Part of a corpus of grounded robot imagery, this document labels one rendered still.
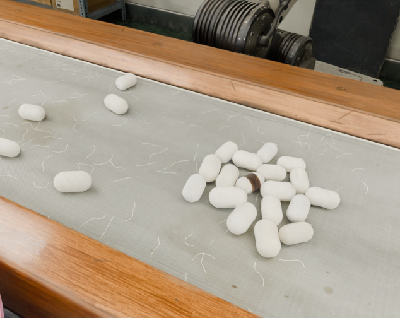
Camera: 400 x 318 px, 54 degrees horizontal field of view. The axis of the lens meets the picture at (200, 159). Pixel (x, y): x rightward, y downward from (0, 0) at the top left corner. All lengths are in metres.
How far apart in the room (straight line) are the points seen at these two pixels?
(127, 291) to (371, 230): 0.24
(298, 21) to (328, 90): 1.98
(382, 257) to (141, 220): 0.22
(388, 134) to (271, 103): 0.15
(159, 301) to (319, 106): 0.35
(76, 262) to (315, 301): 0.19
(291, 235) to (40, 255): 0.21
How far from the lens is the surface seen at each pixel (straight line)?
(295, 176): 0.42
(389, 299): 0.37
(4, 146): 0.49
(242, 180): 0.40
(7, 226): 0.38
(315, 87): 0.58
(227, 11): 0.79
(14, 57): 0.74
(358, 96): 0.58
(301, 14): 2.53
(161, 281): 0.31
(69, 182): 0.42
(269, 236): 0.35
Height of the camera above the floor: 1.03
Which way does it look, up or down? 39 degrees down
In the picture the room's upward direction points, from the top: 2 degrees clockwise
